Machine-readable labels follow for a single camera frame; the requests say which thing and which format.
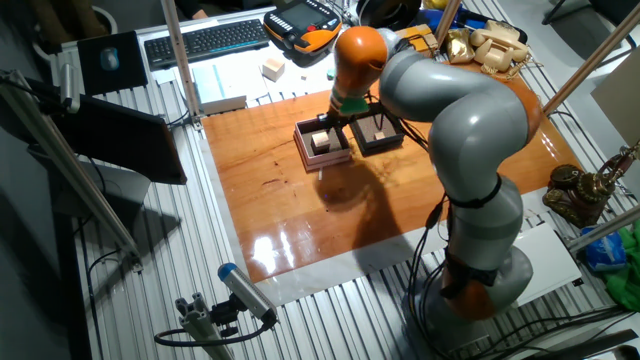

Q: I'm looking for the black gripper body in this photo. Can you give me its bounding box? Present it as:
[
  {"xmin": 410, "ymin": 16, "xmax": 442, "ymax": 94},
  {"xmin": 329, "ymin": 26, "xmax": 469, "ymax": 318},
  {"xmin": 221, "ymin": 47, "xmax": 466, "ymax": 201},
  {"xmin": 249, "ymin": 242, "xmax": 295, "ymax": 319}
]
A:
[{"xmin": 324, "ymin": 109, "xmax": 354, "ymax": 128}]

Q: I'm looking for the large wooden cube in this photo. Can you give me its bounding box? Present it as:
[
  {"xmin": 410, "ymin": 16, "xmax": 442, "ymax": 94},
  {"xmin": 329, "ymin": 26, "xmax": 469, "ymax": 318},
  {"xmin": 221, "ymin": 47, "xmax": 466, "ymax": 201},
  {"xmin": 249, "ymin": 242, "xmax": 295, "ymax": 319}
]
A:
[{"xmin": 310, "ymin": 130, "xmax": 332, "ymax": 155}]

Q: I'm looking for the pink open box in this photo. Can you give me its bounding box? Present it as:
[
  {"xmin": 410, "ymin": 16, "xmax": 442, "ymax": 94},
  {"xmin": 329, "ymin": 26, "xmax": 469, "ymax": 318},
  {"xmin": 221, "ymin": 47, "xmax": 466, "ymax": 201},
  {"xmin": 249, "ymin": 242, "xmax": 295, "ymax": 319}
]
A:
[{"xmin": 293, "ymin": 114, "xmax": 353, "ymax": 173}]

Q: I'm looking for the dark blue open box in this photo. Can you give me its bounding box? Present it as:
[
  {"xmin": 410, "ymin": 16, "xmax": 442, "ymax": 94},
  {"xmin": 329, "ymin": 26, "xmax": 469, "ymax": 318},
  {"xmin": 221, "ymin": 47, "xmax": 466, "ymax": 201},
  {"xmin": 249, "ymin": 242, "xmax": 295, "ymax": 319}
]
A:
[{"xmin": 348, "ymin": 112, "xmax": 407, "ymax": 156}]

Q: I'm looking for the white closed box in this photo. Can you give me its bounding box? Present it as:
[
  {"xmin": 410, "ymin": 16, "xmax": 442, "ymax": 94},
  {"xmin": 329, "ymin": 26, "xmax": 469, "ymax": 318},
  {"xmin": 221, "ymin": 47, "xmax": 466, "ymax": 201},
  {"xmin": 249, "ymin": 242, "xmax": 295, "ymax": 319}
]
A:
[{"xmin": 192, "ymin": 63, "xmax": 249, "ymax": 116}]

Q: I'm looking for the crinkled gold object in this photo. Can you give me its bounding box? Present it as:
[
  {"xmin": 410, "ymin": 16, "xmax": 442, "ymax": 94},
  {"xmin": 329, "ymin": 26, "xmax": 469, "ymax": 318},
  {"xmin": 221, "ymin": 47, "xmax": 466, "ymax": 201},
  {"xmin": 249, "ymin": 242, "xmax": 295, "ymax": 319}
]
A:
[{"xmin": 444, "ymin": 27, "xmax": 476, "ymax": 65}]

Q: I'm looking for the blue plastic object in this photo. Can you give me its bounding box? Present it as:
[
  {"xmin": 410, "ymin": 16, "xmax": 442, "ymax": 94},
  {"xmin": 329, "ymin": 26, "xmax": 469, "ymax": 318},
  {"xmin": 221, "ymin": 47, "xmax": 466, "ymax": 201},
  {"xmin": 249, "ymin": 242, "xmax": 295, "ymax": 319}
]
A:
[{"xmin": 422, "ymin": 7, "xmax": 481, "ymax": 31}]

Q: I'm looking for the pale wooden cube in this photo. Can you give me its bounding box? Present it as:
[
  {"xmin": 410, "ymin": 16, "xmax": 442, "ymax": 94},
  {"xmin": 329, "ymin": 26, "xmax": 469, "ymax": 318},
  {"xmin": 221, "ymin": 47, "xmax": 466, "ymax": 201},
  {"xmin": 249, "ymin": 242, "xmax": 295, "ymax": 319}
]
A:
[{"xmin": 261, "ymin": 56, "xmax": 286, "ymax": 83}]

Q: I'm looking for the orange and black teach pendant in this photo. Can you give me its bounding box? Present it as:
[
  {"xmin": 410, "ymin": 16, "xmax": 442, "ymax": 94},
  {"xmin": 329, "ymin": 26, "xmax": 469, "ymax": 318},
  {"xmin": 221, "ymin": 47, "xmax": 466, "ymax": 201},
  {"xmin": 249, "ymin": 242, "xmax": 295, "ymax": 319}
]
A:
[{"xmin": 263, "ymin": 0, "xmax": 344, "ymax": 55}]

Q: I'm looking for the black round device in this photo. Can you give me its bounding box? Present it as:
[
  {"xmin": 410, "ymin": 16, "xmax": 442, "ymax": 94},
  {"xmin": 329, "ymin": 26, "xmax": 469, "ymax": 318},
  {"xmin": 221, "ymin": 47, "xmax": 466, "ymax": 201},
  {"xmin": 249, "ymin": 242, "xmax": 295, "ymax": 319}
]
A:
[{"xmin": 355, "ymin": 0, "xmax": 424, "ymax": 30}]

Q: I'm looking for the black keyboard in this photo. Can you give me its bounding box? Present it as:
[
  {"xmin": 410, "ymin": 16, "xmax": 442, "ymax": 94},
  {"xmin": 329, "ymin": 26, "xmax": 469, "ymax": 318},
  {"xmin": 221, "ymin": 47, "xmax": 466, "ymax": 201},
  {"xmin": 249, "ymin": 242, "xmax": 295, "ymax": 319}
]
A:
[{"xmin": 143, "ymin": 18, "xmax": 271, "ymax": 71}]

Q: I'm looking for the cream vintage telephone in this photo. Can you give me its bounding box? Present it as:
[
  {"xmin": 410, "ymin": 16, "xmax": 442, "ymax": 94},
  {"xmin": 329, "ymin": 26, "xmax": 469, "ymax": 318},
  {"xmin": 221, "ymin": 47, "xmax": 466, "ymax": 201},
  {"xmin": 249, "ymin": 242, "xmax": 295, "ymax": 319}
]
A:
[{"xmin": 468, "ymin": 19, "xmax": 531, "ymax": 74}]

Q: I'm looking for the black monitor panel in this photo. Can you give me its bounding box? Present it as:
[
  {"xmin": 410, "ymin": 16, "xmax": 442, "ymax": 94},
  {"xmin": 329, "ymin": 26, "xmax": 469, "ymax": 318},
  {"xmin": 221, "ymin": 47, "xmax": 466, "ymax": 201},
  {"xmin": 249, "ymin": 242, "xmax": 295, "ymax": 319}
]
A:
[{"xmin": 52, "ymin": 94, "xmax": 189, "ymax": 186}]

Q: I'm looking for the black mouse pad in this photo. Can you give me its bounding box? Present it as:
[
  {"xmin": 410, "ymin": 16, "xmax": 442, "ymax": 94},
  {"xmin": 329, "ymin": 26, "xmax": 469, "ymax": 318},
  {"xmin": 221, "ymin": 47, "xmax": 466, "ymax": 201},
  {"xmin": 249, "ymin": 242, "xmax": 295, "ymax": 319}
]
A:
[{"xmin": 76, "ymin": 30, "xmax": 150, "ymax": 97}]

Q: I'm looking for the blue grey computer mouse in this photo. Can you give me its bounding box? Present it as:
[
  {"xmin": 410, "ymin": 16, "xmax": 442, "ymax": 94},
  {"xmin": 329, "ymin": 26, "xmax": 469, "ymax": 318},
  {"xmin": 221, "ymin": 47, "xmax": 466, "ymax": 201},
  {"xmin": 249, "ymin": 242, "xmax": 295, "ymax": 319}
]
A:
[{"xmin": 99, "ymin": 46, "xmax": 121, "ymax": 72}]

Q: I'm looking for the white round bucket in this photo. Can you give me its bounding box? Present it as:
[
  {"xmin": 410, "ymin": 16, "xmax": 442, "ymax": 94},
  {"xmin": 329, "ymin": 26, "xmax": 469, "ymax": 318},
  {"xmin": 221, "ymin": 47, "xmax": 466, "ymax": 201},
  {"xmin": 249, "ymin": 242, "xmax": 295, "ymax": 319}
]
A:
[{"xmin": 30, "ymin": 3, "xmax": 119, "ymax": 51}]

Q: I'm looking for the antique brass telephone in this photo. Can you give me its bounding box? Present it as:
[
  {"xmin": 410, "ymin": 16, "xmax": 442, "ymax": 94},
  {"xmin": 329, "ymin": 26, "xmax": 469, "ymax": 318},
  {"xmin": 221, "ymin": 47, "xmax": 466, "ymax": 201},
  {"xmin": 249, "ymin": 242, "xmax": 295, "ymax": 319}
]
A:
[{"xmin": 543, "ymin": 142, "xmax": 640, "ymax": 230}]

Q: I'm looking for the black chair base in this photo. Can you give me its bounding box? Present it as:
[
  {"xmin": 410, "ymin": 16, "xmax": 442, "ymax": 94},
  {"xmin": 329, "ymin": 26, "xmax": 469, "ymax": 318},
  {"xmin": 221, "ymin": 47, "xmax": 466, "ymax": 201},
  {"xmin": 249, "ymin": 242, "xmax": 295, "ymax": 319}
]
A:
[{"xmin": 542, "ymin": 0, "xmax": 640, "ymax": 26}]

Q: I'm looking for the beige panel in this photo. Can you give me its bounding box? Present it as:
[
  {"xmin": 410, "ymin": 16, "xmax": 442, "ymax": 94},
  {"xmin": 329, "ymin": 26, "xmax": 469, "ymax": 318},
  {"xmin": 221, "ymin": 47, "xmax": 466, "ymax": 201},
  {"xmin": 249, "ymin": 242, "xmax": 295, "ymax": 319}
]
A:
[{"xmin": 591, "ymin": 49, "xmax": 640, "ymax": 146}]

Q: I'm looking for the blue wipes pack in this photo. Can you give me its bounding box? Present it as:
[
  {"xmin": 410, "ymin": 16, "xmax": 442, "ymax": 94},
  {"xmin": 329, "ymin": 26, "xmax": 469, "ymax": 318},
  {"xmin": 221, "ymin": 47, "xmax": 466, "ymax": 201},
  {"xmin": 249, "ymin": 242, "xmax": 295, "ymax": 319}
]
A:
[{"xmin": 579, "ymin": 225, "xmax": 629, "ymax": 274}]

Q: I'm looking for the green cloth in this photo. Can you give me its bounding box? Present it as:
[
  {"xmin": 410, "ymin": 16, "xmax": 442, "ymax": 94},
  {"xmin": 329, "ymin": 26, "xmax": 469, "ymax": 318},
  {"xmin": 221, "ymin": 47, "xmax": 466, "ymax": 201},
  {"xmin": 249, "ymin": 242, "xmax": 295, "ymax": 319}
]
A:
[{"xmin": 602, "ymin": 227, "xmax": 640, "ymax": 312}]

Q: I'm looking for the black flat bar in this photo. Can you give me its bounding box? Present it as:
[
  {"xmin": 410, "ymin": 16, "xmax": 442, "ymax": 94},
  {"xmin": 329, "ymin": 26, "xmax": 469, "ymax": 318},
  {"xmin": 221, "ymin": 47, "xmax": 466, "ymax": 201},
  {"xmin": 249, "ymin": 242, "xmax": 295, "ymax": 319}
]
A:
[{"xmin": 519, "ymin": 327, "xmax": 640, "ymax": 360}]

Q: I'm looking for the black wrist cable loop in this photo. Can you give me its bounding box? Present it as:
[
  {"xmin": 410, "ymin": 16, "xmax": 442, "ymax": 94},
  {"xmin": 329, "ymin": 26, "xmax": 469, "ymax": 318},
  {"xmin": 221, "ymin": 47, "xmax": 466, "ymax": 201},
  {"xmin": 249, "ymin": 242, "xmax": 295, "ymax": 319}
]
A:
[{"xmin": 394, "ymin": 114, "xmax": 431, "ymax": 151}]

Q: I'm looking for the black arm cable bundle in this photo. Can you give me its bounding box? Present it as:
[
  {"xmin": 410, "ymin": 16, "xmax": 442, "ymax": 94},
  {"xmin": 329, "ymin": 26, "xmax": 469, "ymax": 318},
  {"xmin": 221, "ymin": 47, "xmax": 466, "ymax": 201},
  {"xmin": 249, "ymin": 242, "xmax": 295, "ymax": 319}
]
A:
[{"xmin": 407, "ymin": 197, "xmax": 452, "ymax": 356}]

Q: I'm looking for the aluminium frame pole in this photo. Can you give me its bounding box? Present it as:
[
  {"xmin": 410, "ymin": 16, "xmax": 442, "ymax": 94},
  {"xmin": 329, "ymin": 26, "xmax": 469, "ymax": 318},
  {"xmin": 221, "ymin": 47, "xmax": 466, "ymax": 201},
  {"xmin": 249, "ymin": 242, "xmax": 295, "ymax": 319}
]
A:
[
  {"xmin": 567, "ymin": 204, "xmax": 640, "ymax": 254},
  {"xmin": 433, "ymin": 0, "xmax": 462, "ymax": 46},
  {"xmin": 542, "ymin": 2, "xmax": 640, "ymax": 116},
  {"xmin": 0, "ymin": 69, "xmax": 144, "ymax": 274},
  {"xmin": 159, "ymin": 0, "xmax": 204, "ymax": 132}
]

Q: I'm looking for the grey camera with blue end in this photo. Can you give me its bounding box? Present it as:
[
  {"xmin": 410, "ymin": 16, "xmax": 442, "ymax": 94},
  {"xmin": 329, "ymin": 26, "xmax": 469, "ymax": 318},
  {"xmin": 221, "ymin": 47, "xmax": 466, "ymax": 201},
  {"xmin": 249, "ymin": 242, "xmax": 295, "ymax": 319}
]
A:
[{"xmin": 217, "ymin": 262, "xmax": 279, "ymax": 326}]

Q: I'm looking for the aluminium profile camera stand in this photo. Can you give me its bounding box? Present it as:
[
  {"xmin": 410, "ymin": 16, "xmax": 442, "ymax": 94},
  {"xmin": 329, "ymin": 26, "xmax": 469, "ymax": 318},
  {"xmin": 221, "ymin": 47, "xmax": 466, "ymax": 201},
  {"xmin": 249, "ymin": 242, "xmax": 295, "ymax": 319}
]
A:
[{"xmin": 174, "ymin": 293, "xmax": 236, "ymax": 360}]

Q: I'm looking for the black camera cable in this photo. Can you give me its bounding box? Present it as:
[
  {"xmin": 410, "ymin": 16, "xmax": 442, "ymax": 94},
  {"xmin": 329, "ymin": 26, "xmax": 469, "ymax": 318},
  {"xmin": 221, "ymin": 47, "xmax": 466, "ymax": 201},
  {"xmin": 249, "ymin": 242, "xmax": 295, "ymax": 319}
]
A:
[{"xmin": 153, "ymin": 319, "xmax": 277, "ymax": 348}]

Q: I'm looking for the silver camera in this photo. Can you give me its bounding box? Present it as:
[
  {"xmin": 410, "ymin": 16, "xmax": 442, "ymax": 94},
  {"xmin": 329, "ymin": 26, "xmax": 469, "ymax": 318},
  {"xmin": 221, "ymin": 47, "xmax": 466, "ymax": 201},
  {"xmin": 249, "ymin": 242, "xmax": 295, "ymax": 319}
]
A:
[{"xmin": 59, "ymin": 62, "xmax": 81, "ymax": 115}]

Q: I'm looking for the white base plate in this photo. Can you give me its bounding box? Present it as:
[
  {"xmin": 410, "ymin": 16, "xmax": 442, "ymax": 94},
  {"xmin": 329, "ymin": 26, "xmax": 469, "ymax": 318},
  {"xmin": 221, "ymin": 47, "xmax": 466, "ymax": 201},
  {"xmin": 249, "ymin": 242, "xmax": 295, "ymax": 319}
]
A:
[{"xmin": 514, "ymin": 219, "xmax": 584, "ymax": 307}]

